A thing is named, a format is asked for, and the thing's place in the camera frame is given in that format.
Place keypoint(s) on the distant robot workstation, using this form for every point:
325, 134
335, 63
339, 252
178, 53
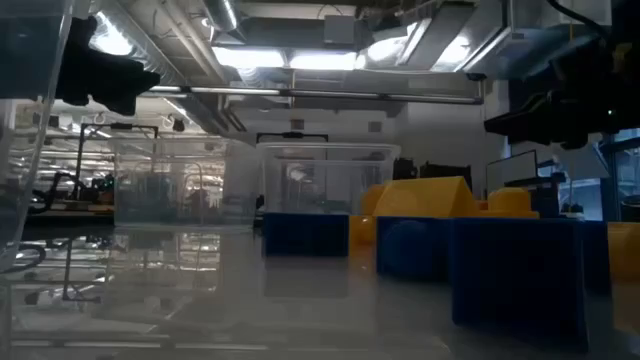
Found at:
70, 192

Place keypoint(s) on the black cabinet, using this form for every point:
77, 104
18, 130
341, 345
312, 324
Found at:
447, 172

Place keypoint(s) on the flexible silver duct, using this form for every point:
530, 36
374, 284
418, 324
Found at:
125, 45

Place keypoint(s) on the round silver air duct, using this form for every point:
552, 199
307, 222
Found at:
220, 12

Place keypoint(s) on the white angled panel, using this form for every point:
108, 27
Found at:
585, 162

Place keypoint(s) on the long ceiling pipe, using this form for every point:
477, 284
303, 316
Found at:
325, 94

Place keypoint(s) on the grey ceiling box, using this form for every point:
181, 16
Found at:
339, 29

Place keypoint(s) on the clear plastic bin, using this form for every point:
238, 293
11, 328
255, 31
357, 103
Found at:
30, 150
325, 170
150, 200

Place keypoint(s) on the black metal frame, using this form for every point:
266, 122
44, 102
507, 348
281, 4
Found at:
292, 136
80, 160

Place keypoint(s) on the black mesh crate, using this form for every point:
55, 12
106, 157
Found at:
542, 195

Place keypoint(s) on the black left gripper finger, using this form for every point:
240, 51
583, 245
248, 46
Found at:
125, 75
120, 102

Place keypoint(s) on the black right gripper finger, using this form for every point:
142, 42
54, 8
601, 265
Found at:
575, 141
525, 122

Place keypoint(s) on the black security camera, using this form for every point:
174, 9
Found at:
476, 76

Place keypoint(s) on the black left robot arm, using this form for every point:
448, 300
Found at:
25, 60

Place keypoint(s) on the black equipment rack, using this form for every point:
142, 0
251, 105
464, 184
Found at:
405, 170

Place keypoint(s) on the ceiling light panel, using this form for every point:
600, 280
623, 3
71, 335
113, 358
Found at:
285, 59

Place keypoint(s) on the flat silver ventilation duct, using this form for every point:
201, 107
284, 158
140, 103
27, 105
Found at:
500, 45

